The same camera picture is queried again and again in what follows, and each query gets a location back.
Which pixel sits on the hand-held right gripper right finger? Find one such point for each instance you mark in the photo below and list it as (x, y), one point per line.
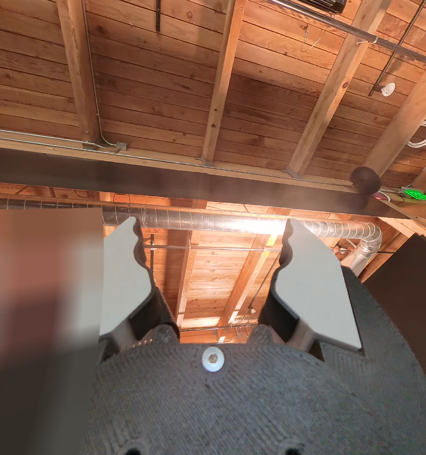
(312, 284)

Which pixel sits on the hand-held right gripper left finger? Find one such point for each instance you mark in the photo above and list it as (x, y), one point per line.
(124, 270)

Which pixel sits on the black steel beam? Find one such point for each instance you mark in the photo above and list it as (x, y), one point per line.
(127, 177)

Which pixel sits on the grey electrical junction box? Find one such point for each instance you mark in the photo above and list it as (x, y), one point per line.
(121, 145)

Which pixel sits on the green exit sign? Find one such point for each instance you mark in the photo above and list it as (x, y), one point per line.
(413, 194)

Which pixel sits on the curved metal conduit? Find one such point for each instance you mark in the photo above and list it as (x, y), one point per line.
(91, 71)

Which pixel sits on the white ceiling spotlight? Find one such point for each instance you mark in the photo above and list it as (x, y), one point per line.
(389, 88)

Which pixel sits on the black lighting track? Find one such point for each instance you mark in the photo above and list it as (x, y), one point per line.
(397, 49)

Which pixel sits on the ceiling sprinkler pipe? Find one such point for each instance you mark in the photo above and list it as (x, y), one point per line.
(355, 32)

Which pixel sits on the black threaded rod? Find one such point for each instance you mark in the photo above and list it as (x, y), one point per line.
(158, 14)

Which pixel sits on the black ceiling device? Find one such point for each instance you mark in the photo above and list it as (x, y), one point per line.
(335, 5)

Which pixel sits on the silver air duct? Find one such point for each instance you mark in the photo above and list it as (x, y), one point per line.
(216, 218)

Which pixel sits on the black dome ceiling camera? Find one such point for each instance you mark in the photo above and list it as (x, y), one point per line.
(365, 180)

